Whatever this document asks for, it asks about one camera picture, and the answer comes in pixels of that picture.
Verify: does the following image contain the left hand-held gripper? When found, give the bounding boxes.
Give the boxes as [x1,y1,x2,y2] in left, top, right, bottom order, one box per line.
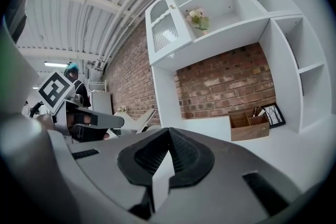
[37,69,125,143]

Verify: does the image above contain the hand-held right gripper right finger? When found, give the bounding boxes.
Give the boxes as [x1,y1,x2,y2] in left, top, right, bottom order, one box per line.
[153,127,303,224]

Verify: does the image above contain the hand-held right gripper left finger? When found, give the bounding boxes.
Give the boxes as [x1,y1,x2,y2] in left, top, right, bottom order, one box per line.
[47,127,172,220]

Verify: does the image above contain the white background cabinet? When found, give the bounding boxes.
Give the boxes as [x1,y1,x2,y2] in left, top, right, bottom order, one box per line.
[88,79,113,115]

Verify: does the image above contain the wooden desk organizer box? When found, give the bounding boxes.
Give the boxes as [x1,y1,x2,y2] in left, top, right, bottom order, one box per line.
[227,105,271,143]

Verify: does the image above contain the white angled furniture piece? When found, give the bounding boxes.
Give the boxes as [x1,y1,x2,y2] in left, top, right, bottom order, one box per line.
[113,108,164,135]

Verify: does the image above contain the fluorescent tube light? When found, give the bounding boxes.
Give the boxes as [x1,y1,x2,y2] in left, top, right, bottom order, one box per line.
[44,60,69,68]

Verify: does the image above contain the white shelf unit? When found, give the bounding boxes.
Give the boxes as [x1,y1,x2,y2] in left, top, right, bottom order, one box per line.
[144,0,332,143]

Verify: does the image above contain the pink flower bouquet in vase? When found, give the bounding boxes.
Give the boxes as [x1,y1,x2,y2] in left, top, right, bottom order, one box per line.
[185,7,211,36]

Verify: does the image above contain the black picture frame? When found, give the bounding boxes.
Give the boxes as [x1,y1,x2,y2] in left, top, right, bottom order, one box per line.
[260,102,287,130]

